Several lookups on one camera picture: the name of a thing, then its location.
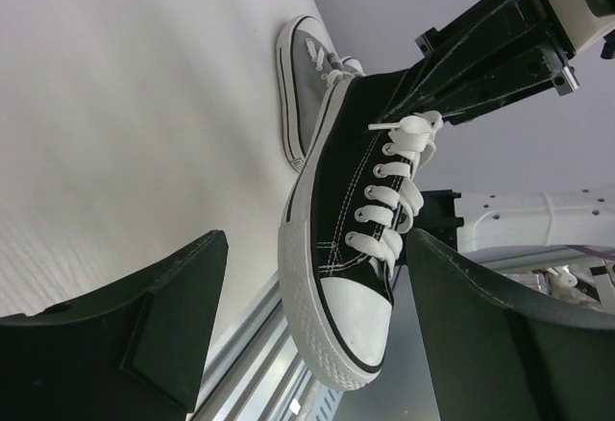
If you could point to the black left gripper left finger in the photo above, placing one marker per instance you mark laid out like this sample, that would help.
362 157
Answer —
135 349

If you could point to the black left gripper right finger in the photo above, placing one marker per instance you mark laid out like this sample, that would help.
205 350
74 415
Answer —
498 350

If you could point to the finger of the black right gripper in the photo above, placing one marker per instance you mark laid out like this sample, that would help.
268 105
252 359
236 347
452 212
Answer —
532 72
489 33

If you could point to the grey canvas sneaker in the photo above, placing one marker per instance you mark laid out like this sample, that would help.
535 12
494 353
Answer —
307 66

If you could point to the black canvas sneaker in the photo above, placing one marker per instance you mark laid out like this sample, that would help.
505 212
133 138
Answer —
343 225

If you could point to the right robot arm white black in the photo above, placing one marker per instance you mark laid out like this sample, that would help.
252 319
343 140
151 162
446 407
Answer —
474 222

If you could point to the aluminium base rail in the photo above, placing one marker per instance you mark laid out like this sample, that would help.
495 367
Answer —
254 371

